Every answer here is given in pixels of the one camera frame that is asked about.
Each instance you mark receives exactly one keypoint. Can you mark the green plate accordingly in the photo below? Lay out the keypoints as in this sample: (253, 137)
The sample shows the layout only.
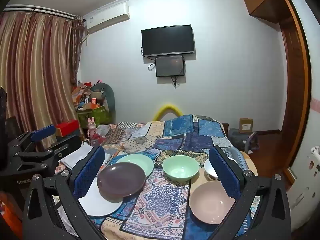
(140, 161)

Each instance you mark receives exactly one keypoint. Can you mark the purple plate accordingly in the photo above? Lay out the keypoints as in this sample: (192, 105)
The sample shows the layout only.
(121, 180)

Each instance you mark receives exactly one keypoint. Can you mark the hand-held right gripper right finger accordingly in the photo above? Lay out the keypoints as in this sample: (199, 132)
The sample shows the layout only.
(223, 172)

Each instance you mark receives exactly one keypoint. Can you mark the wooden overhead cabinet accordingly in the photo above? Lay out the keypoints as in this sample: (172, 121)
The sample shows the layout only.
(265, 2)

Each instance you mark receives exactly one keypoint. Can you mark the pile of cardboard packaging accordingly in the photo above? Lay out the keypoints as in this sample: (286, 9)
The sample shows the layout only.
(85, 95)

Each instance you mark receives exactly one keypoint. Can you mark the green shopping bag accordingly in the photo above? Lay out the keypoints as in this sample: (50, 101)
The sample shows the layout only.
(96, 115)

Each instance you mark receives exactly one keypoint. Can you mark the pink bunny toy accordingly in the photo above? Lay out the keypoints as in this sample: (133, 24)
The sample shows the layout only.
(92, 127)

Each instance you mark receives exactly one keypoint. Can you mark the red box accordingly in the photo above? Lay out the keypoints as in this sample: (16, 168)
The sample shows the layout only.
(67, 126)

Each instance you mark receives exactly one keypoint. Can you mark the person's left forearm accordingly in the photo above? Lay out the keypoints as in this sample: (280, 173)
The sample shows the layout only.
(7, 207)

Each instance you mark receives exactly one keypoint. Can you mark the white folded cloth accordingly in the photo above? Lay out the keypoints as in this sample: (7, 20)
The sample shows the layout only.
(75, 157)

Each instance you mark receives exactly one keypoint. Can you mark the grey rounded cushion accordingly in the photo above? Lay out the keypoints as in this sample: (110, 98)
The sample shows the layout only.
(108, 92)

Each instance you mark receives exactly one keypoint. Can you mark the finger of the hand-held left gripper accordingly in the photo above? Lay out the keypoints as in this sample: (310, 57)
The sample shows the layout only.
(67, 145)
(42, 132)

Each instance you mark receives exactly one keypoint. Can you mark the striped brown curtain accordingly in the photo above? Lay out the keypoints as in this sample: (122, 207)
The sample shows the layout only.
(37, 80)

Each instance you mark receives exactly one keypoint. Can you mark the brown cardboard box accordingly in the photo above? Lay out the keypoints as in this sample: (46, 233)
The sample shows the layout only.
(246, 125)

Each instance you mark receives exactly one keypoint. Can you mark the grey chair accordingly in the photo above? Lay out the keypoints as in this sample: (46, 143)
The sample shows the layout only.
(240, 137)

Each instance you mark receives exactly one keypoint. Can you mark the wooden door frame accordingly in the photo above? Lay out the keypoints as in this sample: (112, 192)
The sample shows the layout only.
(297, 80)

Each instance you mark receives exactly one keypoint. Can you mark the white curtain rail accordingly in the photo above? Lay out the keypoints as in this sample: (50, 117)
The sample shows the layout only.
(37, 10)

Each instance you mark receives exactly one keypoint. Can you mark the white plate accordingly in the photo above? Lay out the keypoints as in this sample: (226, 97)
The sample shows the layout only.
(100, 205)

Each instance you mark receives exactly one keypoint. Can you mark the green bowl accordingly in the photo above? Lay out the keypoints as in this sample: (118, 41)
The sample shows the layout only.
(180, 167)

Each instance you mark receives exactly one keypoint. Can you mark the white air conditioner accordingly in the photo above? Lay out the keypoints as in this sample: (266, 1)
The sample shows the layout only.
(107, 17)

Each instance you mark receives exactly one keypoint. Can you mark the black wall television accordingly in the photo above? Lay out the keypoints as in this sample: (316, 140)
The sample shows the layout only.
(168, 40)

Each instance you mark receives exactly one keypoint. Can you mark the pink bowl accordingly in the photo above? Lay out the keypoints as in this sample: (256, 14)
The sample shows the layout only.
(210, 202)

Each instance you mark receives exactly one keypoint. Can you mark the patchwork printed blanket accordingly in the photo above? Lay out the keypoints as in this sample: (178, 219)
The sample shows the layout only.
(160, 205)

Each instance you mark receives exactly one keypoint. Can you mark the small black wall monitor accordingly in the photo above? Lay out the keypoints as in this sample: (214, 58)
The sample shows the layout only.
(170, 66)

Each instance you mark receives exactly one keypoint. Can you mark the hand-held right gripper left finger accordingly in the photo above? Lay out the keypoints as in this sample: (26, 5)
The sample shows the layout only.
(88, 172)

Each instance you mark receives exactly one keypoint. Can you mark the white bowl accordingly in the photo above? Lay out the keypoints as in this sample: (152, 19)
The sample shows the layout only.
(210, 167)

